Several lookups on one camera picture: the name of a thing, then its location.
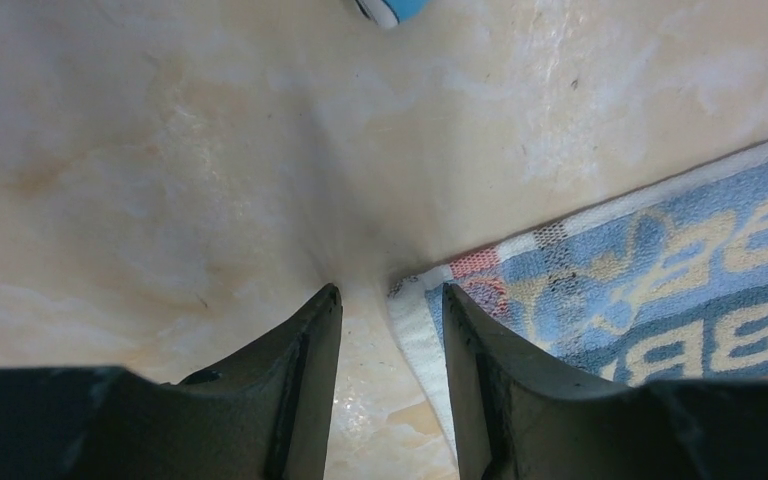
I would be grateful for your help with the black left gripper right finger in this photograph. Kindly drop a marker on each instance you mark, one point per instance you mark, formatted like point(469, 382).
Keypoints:
point(520, 413)

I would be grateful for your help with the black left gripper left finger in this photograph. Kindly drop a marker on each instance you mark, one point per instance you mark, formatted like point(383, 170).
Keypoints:
point(263, 412)

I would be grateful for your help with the grey orange printed cloth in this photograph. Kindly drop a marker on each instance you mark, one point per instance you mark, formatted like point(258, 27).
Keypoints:
point(669, 281)

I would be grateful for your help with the light blue printed towel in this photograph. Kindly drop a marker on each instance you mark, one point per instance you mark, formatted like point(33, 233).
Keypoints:
point(388, 14)

